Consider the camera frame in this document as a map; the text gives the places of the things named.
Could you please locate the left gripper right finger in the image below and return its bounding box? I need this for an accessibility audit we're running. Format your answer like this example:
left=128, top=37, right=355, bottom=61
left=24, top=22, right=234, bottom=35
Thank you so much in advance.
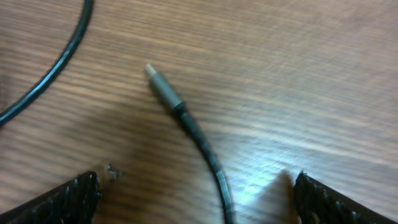
left=294, top=172, right=397, bottom=224

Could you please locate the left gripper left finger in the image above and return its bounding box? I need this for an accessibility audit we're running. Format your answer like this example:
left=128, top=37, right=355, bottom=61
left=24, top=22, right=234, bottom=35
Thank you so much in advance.
left=1, top=171, right=101, bottom=224

